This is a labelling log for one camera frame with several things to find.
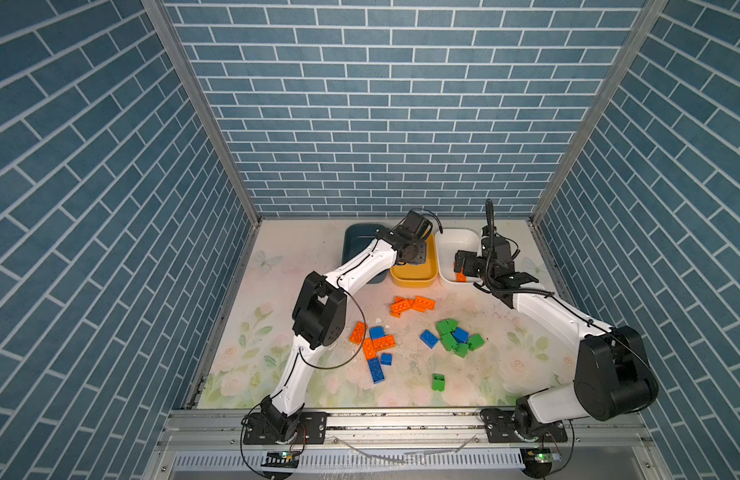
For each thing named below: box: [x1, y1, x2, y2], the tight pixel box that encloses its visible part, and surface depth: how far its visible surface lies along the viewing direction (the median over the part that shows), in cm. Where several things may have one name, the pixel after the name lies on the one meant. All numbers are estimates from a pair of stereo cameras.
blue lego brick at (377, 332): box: [369, 326, 386, 340], surface depth 91 cm
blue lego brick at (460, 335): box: [452, 327, 470, 343], surface depth 90 cm
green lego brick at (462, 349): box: [454, 343, 469, 358], surface depth 88 cm
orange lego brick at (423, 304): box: [413, 296, 436, 313], surface depth 98 cm
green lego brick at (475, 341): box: [468, 333, 485, 351], surface depth 90 cm
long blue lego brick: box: [368, 358, 385, 384], surface depth 84 cm
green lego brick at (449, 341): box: [441, 332, 458, 352], surface depth 90 cm
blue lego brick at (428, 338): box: [419, 329, 439, 349], surface depth 90 cm
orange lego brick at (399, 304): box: [390, 296, 413, 318], surface depth 95 cm
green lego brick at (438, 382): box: [432, 373, 446, 392], surface depth 82 cm
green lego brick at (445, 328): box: [436, 318, 458, 341], surface depth 91 cm
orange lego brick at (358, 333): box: [350, 321, 368, 345], surface depth 91 cm
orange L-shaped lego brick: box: [363, 335, 396, 361], surface depth 90 cm
